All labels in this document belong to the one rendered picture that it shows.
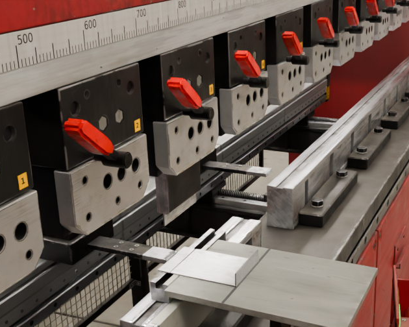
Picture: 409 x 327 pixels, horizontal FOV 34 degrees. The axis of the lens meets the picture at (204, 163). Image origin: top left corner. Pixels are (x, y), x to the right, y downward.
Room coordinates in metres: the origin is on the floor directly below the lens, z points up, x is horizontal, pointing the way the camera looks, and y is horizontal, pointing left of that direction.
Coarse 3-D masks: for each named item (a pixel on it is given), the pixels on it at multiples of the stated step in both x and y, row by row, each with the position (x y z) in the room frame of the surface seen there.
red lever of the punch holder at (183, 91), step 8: (168, 80) 0.79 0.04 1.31; (176, 80) 0.78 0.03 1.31; (184, 80) 0.78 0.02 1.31; (176, 88) 0.78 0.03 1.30; (184, 88) 0.78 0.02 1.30; (192, 88) 0.80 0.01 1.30; (176, 96) 0.80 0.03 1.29; (184, 96) 0.79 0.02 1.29; (192, 96) 0.80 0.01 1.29; (184, 104) 0.81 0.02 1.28; (192, 104) 0.81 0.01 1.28; (200, 104) 0.82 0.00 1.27; (184, 112) 0.85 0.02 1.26; (192, 112) 0.84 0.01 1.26; (200, 112) 0.83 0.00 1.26; (208, 112) 0.83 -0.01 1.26; (208, 120) 0.83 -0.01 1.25
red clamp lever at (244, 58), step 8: (240, 56) 0.96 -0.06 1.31; (248, 56) 0.96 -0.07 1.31; (240, 64) 0.97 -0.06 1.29; (248, 64) 0.96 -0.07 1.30; (256, 64) 0.99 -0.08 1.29; (248, 72) 0.98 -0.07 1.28; (256, 72) 0.99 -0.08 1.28; (248, 80) 1.02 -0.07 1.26; (256, 80) 1.01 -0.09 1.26; (264, 80) 1.01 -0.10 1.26
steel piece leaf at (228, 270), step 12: (192, 252) 0.95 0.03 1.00; (204, 252) 0.94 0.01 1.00; (216, 252) 0.94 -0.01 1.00; (180, 264) 0.91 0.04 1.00; (192, 264) 0.91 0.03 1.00; (204, 264) 0.90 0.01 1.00; (216, 264) 0.90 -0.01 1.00; (228, 264) 0.90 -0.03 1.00; (240, 264) 0.90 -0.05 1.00; (252, 264) 0.89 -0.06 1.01; (192, 276) 0.87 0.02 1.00; (204, 276) 0.87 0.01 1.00; (216, 276) 0.86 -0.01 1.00; (228, 276) 0.86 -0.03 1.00; (240, 276) 0.85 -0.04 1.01
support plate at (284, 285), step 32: (288, 256) 0.92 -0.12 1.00; (192, 288) 0.84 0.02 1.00; (224, 288) 0.83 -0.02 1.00; (256, 288) 0.83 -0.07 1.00; (288, 288) 0.82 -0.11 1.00; (320, 288) 0.82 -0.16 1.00; (352, 288) 0.82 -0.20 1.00; (288, 320) 0.75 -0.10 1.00; (320, 320) 0.74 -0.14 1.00; (352, 320) 0.74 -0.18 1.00
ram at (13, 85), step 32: (0, 0) 0.58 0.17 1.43; (32, 0) 0.62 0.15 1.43; (64, 0) 0.66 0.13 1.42; (96, 0) 0.71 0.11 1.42; (128, 0) 0.76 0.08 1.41; (160, 0) 0.83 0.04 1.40; (288, 0) 1.23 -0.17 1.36; (320, 0) 1.41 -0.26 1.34; (0, 32) 0.58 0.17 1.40; (160, 32) 0.82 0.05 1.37; (192, 32) 0.89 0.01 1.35; (32, 64) 0.61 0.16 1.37; (64, 64) 0.65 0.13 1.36; (96, 64) 0.70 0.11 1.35; (0, 96) 0.57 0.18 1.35
